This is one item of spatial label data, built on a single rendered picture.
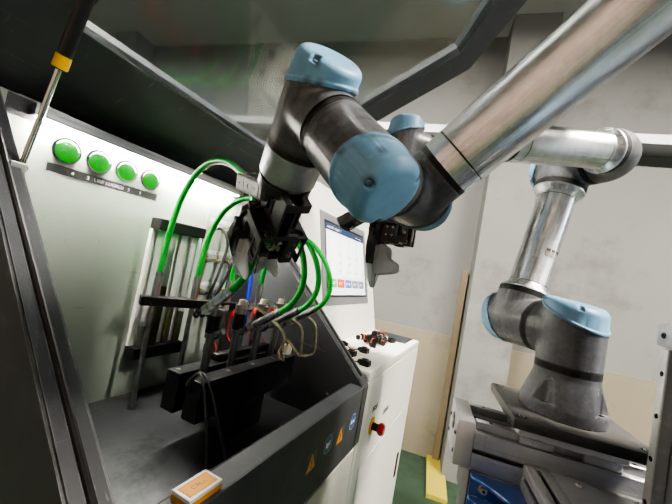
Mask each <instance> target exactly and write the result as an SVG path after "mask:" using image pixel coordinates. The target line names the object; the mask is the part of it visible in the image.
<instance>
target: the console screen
mask: <svg viewBox="0 0 672 504"><path fill-rule="evenodd" d="M320 241H321V251H322V252H323V254H324V255H325V257H326V259H327V261H328V263H329V266H330V269H331V272H332V277H333V290H332V294H331V297H330V299H329V301H328V302H327V304H326V305H325V306H333V305H349V304H364V303H368V293H367V275H366V262H365V258H366V254H365V234H364V231H362V230H360V229H358V228H354V229H352V230H350V231H345V230H343V229H341V228H339V225H338V222H337V217H335V216H333V215H331V214H329V213H327V212H325V211H323V210H321V209H320ZM321 274H322V300H323V299H324V297H325V295H326V292H327V287H328V280H327V274H326V270H325V267H324V265H323V263H322V261H321Z"/></svg>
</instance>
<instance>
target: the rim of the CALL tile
mask: <svg viewBox="0 0 672 504"><path fill-rule="evenodd" d="M204 472H207V473H209V474H210V475H212V476H214V477H215V478H217V479H218V480H217V481H215V482H214V483H212V484H211V485H209V486H208V487H206V488H205V489H203V490H202V491H201V492H199V493H198V494H196V495H195V496H193V497H192V498H189V497H187V496H186V495H184V494H183V493H182V492H180V491H179V490H177V489H178V488H180V487H182V486H183V485H185V484H186V483H188V482H190V481H191V480H193V479H194V478H196V477H198V476H199V475H201V474H202V473H204ZM222 480H223V479H221V478H220V477H218V476H216V475H215V474H213V473H211V472H210V471H208V470H206V469H205V470H203V471H202V472H200V473H199V474H197V475H195V476H194V477H192V478H190V479H189V480H187V481H186V482H184V483H182V484H181V485H179V486H177V487H176V488H174V489H172V494H173V495H174V496H176V497H177V498H178V499H180V500H181V501H183V502H184V503H186V504H192V503H194V502H195V501H197V500H198V499H200V498H201V497H202V496H204V495H205V494H207V493H208V492H210V491H211V490H212V489H214V488H215V487H217V486H218V485H219V484H221V483H222Z"/></svg>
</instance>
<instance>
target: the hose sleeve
mask: <svg viewBox="0 0 672 504"><path fill-rule="evenodd" d="M230 286H231V285H229V286H228V287H226V288H225V289H224V290H222V292H220V293H219V294H218V295H217V296H215V297H214V298H212V299H211V300H210V301H209V302H208V303H207V304H206V309H207V310H208V311H213V310H214V309H216V308H217V307H219V306H220V305H221V304H222V303H224V302H225V301H226V300H228V299H229V298H231V297H232V296H233V295H234V294H236V292H237V291H236V292H235V293H232V292H231V291H230V290H229V287H230Z"/></svg>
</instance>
